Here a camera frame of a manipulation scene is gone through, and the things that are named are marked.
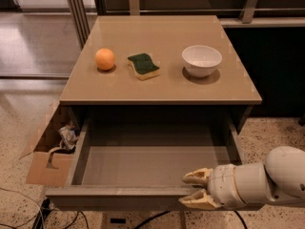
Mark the white bowl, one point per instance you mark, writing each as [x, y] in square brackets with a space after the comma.
[201, 61]

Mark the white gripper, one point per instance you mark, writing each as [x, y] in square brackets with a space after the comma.
[221, 184]

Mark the green yellow sponge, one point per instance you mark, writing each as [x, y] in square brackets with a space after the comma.
[143, 66]

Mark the crumpled silver wrapper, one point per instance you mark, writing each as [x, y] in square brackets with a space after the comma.
[68, 135]

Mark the grey top drawer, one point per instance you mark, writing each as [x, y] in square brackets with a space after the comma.
[139, 167]

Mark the metal window railing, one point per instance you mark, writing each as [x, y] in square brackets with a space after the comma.
[236, 13]

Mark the brown cardboard box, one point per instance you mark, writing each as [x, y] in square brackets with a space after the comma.
[49, 166]

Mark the grey drawer cabinet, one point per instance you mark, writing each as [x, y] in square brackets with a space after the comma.
[164, 38]

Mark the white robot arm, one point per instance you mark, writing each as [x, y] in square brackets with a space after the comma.
[278, 180]

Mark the orange fruit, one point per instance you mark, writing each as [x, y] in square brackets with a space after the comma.
[104, 59]

